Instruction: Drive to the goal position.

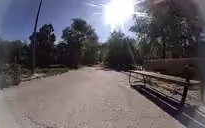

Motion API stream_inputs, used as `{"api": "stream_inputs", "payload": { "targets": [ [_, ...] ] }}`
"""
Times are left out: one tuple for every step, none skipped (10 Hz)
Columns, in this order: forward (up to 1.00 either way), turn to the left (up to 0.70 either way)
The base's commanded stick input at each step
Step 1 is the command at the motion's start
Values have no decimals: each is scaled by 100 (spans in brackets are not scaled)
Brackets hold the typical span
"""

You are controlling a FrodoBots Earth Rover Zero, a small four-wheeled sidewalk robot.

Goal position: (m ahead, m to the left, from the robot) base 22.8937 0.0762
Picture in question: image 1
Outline row of trees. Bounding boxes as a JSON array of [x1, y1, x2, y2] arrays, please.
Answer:
[[0, 18, 141, 69]]

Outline grey paved path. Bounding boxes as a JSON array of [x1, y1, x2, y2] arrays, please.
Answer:
[[0, 65, 188, 128]]

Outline wooden bench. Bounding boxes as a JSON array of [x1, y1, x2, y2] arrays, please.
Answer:
[[127, 57, 204, 105]]

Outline tall dark pole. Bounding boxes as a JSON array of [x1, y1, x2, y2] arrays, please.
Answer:
[[31, 0, 44, 74]]

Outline large tree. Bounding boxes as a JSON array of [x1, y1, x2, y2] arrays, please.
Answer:
[[129, 0, 205, 64]]

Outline low bushes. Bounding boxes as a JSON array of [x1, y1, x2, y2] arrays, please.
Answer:
[[0, 62, 34, 91]]

